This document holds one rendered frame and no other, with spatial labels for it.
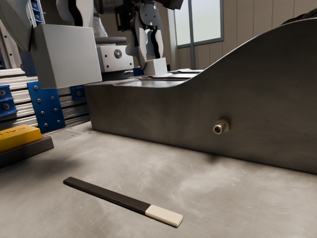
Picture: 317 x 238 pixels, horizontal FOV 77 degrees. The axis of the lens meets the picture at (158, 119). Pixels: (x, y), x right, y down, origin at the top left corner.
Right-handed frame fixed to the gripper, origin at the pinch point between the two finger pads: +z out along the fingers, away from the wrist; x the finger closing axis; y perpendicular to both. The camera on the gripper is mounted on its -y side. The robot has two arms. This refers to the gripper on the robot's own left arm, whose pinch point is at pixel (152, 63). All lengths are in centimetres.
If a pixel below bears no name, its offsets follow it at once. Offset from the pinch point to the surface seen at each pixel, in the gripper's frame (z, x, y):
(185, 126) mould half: 8.4, 18.7, -19.9
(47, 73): 0.0, 31.4, -13.7
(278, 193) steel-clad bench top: 11.5, 23.2, -31.1
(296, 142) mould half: 8.6, 18.7, -31.9
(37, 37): -3.1, 31.4, -13.5
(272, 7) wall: -50, -257, 19
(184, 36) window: -39, -273, 151
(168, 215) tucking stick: 11.2, 30.2, -25.0
